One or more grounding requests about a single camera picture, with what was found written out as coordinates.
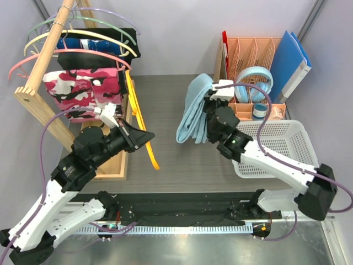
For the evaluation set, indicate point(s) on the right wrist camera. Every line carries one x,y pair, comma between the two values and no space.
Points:
223,90

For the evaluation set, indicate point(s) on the blue patterned trousers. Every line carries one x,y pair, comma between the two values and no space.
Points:
96,45

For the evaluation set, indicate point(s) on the pink camouflage trousers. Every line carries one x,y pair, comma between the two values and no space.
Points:
85,88

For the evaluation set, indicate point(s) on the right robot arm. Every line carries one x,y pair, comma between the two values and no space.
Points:
312,188

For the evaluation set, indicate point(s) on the orange plastic hanger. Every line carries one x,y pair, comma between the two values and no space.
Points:
136,111

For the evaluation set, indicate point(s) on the pink plastic hanger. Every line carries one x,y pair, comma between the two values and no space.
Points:
88,60

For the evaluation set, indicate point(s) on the dark grey trousers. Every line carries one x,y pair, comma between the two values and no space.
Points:
103,71

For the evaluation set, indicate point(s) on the green plastic hanger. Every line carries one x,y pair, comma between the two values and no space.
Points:
53,17

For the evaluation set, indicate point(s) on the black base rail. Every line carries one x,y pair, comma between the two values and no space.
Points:
191,209

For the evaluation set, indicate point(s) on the cream plastic hanger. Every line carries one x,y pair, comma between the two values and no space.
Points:
82,32

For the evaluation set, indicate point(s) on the red folder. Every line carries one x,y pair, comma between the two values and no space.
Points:
225,53

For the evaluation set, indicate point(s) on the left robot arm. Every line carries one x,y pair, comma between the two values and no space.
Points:
36,236

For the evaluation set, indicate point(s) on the purple plastic hanger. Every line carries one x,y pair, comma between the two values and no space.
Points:
93,24

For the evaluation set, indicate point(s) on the blue folder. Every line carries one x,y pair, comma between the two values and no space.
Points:
289,67

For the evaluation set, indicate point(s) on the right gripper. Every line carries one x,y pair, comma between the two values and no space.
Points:
208,101

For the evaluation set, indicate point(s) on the blue white small jar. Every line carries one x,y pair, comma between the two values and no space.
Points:
259,111

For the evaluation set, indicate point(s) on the light blue trousers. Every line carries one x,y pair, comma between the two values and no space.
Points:
193,122

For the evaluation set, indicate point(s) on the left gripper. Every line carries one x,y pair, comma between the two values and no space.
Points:
133,137

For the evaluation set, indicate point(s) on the wooden clothes rack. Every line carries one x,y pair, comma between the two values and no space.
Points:
29,96

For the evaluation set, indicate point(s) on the light blue headphones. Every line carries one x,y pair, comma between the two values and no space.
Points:
257,75

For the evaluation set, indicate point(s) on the white plastic basket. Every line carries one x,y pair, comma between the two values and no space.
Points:
287,137

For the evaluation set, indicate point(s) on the white slotted cable duct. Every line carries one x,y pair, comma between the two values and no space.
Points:
158,230

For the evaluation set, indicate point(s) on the black trousers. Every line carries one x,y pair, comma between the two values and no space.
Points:
109,32

